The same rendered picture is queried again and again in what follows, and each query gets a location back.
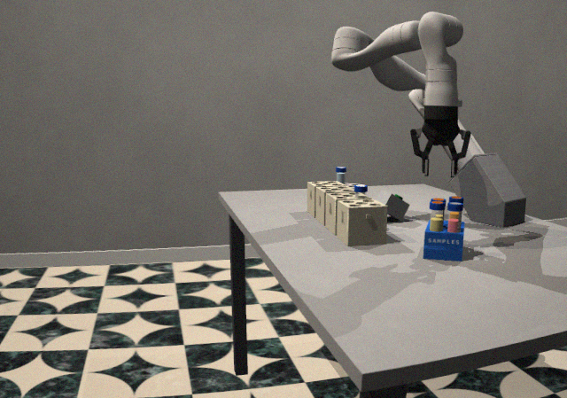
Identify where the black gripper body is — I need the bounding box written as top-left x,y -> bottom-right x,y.
422,105 -> 460,146

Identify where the blue sample tube rack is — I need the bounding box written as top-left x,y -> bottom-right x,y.
423,220 -> 464,261

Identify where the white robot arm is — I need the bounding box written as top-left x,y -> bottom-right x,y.
331,12 -> 463,119

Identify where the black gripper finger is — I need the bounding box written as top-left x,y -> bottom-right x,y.
410,128 -> 438,176
444,129 -> 471,177

